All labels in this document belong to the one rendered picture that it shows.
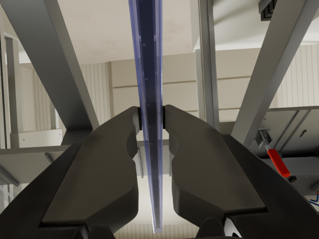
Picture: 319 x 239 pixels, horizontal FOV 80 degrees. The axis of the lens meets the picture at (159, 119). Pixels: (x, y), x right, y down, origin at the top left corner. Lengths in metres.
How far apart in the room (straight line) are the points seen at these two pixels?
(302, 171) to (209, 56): 0.40
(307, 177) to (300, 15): 0.38
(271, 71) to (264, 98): 0.05
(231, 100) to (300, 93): 0.96
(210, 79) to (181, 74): 2.40
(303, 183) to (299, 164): 0.06
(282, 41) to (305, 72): 3.18
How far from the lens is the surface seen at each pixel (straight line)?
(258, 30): 1.00
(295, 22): 0.32
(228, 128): 0.78
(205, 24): 0.69
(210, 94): 0.63
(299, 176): 0.57
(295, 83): 3.42
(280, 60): 0.34
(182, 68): 3.06
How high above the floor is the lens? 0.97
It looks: level
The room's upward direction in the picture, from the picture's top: 177 degrees clockwise
